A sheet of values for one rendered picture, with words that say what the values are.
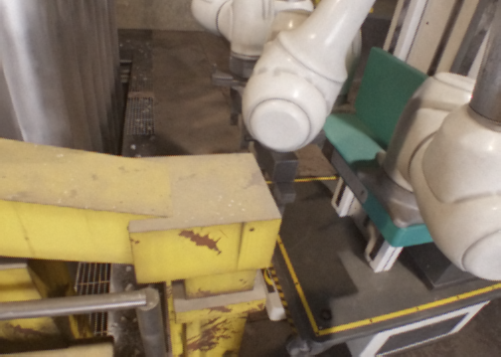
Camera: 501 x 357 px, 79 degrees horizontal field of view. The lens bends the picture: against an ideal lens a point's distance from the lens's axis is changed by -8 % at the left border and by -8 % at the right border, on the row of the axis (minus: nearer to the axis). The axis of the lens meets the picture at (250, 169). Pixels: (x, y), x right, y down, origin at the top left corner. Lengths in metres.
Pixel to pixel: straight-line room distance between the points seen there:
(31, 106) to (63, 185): 1.02
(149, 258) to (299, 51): 0.27
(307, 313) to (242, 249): 0.75
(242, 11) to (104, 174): 0.62
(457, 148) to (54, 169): 0.43
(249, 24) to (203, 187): 0.60
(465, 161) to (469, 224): 0.08
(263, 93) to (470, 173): 0.27
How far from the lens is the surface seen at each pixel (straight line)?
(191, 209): 0.22
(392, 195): 0.71
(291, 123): 0.36
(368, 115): 1.03
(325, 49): 0.40
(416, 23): 1.01
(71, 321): 0.37
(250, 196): 0.24
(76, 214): 0.22
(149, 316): 0.25
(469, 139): 0.46
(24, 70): 1.19
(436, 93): 0.63
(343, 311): 1.02
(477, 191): 0.46
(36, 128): 1.27
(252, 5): 0.79
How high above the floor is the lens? 1.14
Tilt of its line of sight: 36 degrees down
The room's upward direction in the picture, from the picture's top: 9 degrees clockwise
